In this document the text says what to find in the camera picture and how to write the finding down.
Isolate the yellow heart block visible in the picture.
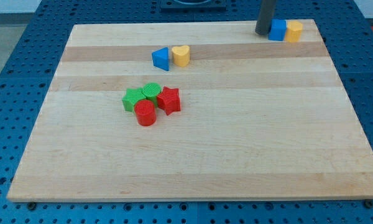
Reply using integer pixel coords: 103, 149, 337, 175
172, 45, 190, 67

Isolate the yellow hexagon block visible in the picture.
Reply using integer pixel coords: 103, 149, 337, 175
284, 21, 303, 42

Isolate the light wooden board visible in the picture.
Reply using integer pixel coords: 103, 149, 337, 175
7, 19, 373, 202

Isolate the blue triangle block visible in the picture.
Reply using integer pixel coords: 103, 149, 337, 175
152, 47, 169, 71

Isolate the green cylinder block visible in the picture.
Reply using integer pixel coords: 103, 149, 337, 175
142, 82, 162, 107

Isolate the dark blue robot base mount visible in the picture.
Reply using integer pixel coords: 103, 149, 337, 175
158, 0, 227, 12

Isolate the green star block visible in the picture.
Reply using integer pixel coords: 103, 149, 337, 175
122, 88, 146, 112

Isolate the red star block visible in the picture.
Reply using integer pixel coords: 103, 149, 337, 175
157, 86, 181, 115

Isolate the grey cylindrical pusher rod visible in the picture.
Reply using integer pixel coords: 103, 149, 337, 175
255, 0, 277, 35

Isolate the red cylinder block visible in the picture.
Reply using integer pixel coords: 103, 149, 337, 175
134, 100, 157, 126

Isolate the blue cube block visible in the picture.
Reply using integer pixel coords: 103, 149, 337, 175
268, 19, 287, 41

